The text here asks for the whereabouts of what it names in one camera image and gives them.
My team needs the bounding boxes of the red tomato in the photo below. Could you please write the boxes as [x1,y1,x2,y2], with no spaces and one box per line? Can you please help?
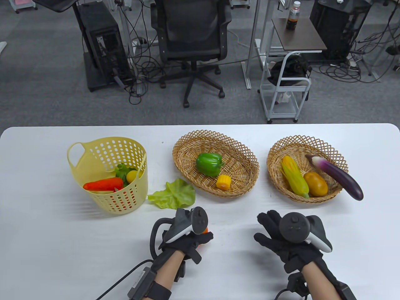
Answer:
[108,187,133,210]

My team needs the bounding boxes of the white cart with pink box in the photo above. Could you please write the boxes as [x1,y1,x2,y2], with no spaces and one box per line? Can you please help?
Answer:
[9,0,38,13]

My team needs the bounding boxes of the right black white controller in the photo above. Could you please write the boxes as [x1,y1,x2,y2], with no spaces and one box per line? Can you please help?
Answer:
[279,212,333,253]

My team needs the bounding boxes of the yellow perforated plastic basket container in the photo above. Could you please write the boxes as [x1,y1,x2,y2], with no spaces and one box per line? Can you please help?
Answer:
[66,137,148,217]

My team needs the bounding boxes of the person's right forearm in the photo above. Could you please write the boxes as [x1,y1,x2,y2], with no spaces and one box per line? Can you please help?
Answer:
[302,261,341,300]

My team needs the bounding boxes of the person's left forearm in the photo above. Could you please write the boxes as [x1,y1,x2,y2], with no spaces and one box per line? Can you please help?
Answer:
[153,250,185,300]

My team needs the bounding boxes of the black flat panel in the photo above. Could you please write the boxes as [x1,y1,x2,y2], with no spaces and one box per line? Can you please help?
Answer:
[33,0,78,13]

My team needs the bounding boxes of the short yellow corn piece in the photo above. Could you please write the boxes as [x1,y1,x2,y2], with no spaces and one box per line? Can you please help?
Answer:
[216,174,232,190]

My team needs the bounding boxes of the brown bottle with red cap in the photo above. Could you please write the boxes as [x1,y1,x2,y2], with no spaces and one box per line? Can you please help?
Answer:
[286,1,301,31]

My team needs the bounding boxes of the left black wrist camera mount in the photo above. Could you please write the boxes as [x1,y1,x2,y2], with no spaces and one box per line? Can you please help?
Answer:
[175,247,202,282]

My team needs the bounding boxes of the black glove cable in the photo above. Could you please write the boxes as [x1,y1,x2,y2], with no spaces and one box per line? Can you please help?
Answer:
[95,259,153,300]
[274,287,300,300]

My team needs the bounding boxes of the white metal desk frame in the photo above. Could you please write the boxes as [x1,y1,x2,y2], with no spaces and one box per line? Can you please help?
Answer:
[242,0,282,90]

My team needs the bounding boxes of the white wheeled cart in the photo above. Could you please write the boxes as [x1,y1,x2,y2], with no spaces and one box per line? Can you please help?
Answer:
[258,51,312,124]

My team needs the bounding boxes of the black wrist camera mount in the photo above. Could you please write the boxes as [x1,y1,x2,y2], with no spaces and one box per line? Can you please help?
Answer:
[287,272,310,296]
[175,247,202,282]

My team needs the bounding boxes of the purple eggplant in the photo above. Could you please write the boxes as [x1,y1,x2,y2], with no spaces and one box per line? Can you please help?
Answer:
[305,154,364,201]

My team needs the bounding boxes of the black bag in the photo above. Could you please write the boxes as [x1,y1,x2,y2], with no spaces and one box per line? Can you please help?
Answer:
[268,56,312,86]

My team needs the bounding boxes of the right black glove cable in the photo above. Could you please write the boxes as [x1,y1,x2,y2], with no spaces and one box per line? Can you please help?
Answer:
[274,287,300,300]

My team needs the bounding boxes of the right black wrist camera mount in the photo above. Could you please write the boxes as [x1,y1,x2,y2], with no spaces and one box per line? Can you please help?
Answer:
[287,272,310,296]

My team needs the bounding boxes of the carrot with green leaves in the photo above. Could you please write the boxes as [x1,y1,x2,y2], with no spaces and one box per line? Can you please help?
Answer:
[83,163,139,192]

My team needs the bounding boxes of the black cable bundle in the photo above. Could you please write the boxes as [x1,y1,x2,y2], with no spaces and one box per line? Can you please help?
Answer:
[312,0,400,83]
[125,0,166,105]

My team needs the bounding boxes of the person's left hand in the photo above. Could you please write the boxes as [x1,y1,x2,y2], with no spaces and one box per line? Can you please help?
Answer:
[159,232,215,265]

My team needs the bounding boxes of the brown potato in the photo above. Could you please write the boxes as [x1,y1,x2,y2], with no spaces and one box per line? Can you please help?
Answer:
[303,172,329,198]

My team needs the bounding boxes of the corn cob with husk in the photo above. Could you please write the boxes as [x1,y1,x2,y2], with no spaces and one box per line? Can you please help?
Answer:
[280,155,310,199]

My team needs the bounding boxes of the light green lettuce leaf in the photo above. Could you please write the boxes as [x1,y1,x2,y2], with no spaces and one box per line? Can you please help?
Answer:
[148,178,196,210]

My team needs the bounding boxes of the left forearm strap box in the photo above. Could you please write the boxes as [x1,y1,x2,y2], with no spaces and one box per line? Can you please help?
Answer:
[127,267,172,300]

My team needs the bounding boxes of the black office chair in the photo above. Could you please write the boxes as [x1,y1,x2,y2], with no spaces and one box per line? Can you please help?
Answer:
[150,0,232,108]

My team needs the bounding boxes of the oval wicker basket container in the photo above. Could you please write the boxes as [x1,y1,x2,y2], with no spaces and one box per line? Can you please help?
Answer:
[172,129,260,198]

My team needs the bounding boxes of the black computer tower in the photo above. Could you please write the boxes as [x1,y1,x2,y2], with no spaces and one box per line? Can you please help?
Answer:
[72,2,133,93]
[309,0,372,60]

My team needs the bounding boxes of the orange fruit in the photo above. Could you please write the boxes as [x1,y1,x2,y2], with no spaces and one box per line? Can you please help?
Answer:
[195,227,209,250]

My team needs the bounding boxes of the left black white controller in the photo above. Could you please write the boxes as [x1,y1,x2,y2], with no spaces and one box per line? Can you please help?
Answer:
[150,207,209,258]

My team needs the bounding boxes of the brown side table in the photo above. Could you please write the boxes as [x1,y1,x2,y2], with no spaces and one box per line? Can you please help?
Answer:
[271,17,328,52]

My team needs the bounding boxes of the round wicker basket container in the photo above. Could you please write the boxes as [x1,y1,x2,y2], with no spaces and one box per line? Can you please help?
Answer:
[267,135,349,204]

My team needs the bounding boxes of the left black glove cable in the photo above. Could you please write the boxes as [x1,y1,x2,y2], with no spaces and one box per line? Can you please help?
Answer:
[95,259,153,300]

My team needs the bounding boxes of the person's right hand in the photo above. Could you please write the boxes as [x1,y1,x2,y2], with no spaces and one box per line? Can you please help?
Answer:
[254,210,324,274]

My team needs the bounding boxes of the grey metal desk leg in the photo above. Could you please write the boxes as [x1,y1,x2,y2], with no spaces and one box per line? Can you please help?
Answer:
[116,0,138,63]

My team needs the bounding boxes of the green bell pepper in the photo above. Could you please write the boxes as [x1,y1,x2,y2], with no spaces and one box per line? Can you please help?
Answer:
[196,152,225,177]

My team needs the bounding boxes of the black white controller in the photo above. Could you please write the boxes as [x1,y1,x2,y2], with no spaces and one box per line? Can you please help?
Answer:
[150,207,209,258]
[279,212,333,253]

